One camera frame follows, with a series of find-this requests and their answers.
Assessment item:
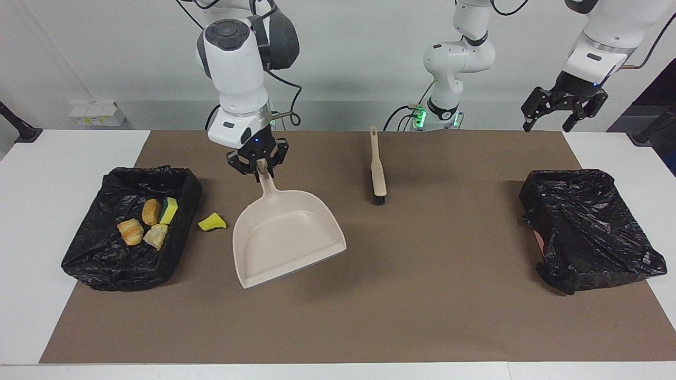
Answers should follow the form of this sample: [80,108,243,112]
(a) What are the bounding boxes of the striped croissant piece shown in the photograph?
[117,217,145,247]

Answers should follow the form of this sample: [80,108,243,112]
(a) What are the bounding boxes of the right black bag bin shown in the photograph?
[61,165,203,292]

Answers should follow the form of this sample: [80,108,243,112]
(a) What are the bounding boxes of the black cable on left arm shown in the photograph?
[490,0,676,70]

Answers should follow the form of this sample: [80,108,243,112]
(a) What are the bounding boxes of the black trash bag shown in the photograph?
[519,168,668,296]

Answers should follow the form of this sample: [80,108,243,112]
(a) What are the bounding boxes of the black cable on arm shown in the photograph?
[490,0,676,70]
[177,0,303,127]

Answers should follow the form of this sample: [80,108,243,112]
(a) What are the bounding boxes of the small yellow sponge wedge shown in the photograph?
[198,212,227,232]

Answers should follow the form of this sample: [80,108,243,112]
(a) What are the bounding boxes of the brown table mat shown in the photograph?
[40,130,676,365]

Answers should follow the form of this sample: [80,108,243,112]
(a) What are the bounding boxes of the white wall socket box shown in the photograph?
[69,101,127,127]

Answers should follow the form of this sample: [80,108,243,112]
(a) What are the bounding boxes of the beige hand brush black bristles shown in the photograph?
[369,126,388,206]

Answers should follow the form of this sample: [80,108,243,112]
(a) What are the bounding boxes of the yellow green scrub sponge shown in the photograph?
[159,197,180,226]

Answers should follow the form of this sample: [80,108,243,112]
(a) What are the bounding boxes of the beige plastic dustpan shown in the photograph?
[232,160,348,290]

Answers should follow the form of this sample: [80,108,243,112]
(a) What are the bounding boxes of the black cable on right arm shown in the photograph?
[177,0,303,127]

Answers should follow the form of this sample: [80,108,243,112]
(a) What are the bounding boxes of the black stand leg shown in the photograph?
[0,101,43,144]
[627,103,676,147]

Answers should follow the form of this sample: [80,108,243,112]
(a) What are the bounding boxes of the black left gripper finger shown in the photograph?
[521,87,556,133]
[562,90,609,133]

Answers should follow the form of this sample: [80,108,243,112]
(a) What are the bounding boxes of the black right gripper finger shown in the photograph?
[226,150,260,183]
[267,138,290,178]

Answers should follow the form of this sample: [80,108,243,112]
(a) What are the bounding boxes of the brown oblong bread roll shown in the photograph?
[141,198,163,227]

